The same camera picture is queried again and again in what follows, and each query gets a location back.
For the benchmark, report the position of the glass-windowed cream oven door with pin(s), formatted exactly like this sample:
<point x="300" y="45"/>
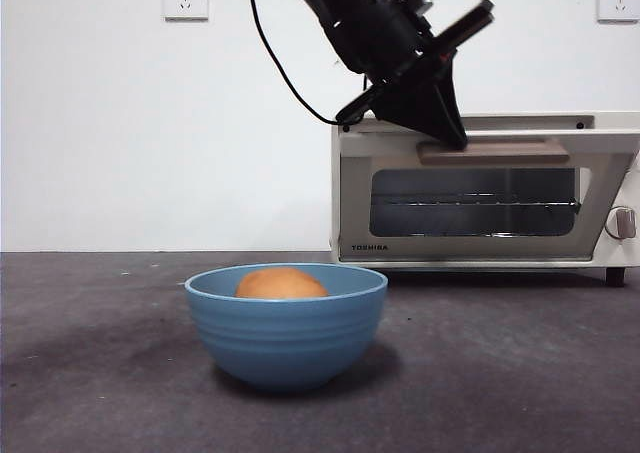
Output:
<point x="475" y="248"/>

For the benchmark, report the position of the beige oven knob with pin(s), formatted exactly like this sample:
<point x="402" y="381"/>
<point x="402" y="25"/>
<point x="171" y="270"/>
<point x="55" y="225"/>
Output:
<point x="621" y="222"/>

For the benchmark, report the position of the blue ribbed bowl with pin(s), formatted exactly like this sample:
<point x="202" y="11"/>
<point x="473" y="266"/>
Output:
<point x="285" y="343"/>

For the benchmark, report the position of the black oven foot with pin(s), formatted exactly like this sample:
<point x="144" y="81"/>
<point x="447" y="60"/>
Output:
<point x="616" y="278"/>

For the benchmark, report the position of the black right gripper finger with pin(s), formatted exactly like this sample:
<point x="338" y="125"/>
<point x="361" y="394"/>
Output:
<point x="456" y="98"/>
<point x="420" y="103"/>

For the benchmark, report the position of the cream Toshiba toaster oven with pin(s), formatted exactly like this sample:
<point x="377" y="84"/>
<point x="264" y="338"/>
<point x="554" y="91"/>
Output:
<point x="622" y="253"/>

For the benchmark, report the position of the brown potato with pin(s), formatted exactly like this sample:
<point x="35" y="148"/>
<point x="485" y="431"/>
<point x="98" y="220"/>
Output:
<point x="280" y="284"/>

